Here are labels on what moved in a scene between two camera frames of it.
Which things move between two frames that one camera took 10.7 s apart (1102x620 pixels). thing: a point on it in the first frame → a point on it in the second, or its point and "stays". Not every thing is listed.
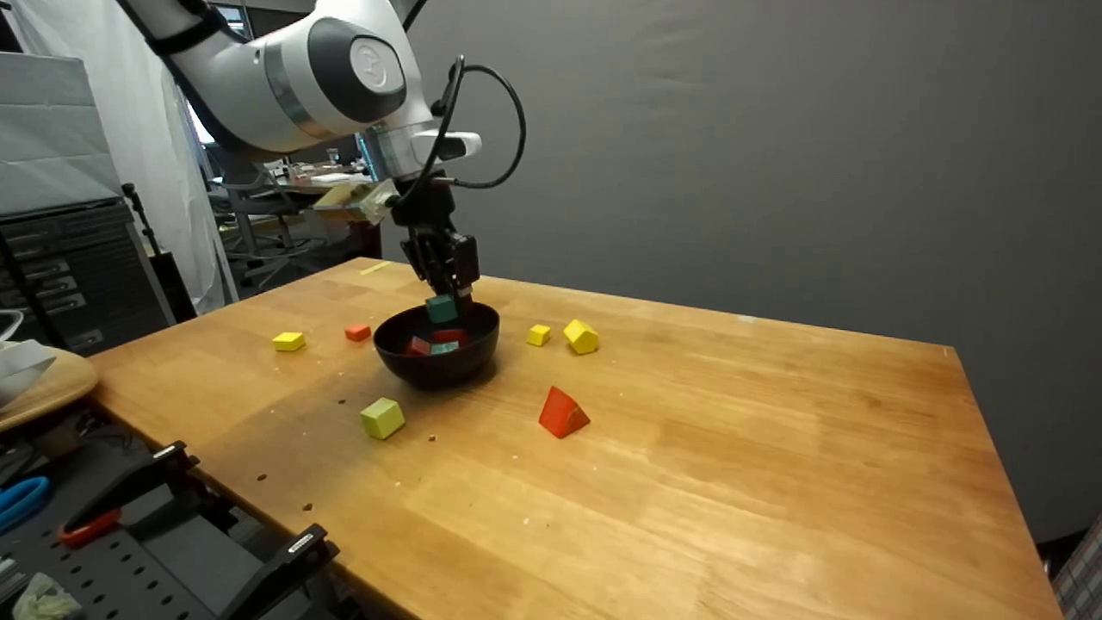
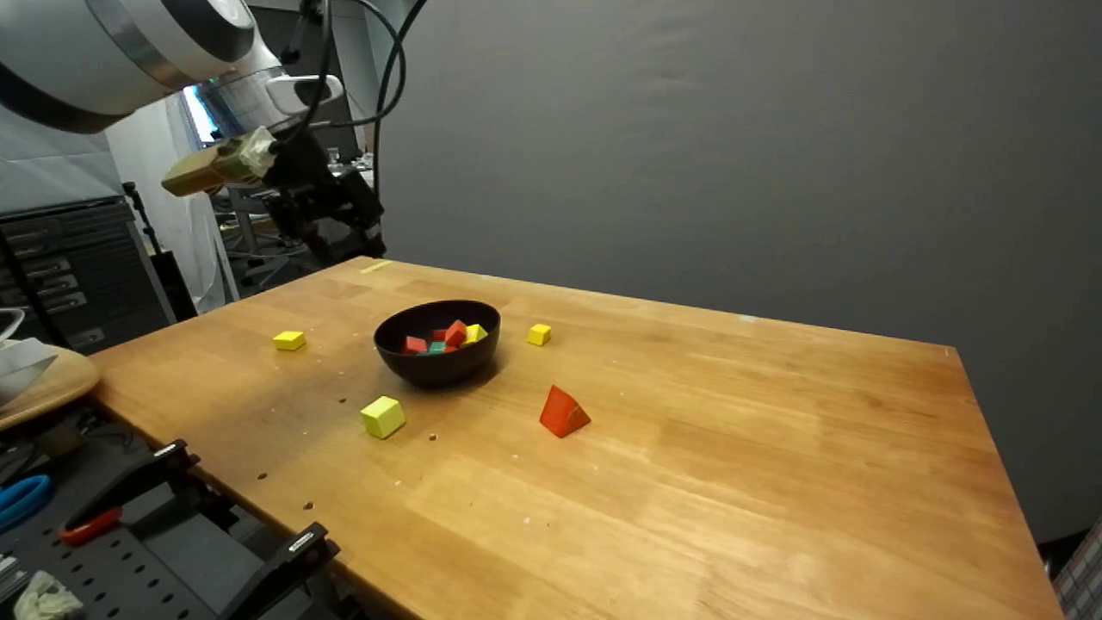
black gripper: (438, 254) → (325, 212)
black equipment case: (76, 273) stays
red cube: (418, 344) stays
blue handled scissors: (14, 498) stays
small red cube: (359, 331) → (455, 336)
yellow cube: (579, 339) → (475, 331)
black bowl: (438, 355) stays
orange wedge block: (564, 413) stays
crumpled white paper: (46, 599) stays
